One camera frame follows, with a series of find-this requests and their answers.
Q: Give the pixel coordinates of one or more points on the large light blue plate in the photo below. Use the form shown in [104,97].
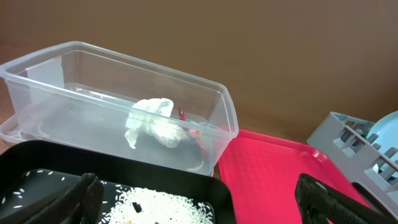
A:
[386,131]

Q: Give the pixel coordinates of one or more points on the red snack wrapper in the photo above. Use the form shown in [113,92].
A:
[193,134]

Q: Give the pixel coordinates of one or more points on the rice food waste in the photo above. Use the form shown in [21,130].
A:
[120,203]

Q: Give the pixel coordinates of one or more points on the black waste tray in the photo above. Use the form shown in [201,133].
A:
[32,155]

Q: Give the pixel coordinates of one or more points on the red plastic tray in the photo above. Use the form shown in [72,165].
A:
[262,171]

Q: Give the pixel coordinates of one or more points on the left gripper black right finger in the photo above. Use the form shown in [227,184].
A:
[319,203]

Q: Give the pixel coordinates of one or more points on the clear plastic bin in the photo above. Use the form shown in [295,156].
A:
[81,95]

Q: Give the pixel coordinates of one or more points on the white napkin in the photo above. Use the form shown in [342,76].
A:
[163,131]

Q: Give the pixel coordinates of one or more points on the grey dishwasher rack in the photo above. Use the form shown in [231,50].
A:
[343,139]

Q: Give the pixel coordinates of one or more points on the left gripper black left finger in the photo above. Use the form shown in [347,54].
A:
[77,203]

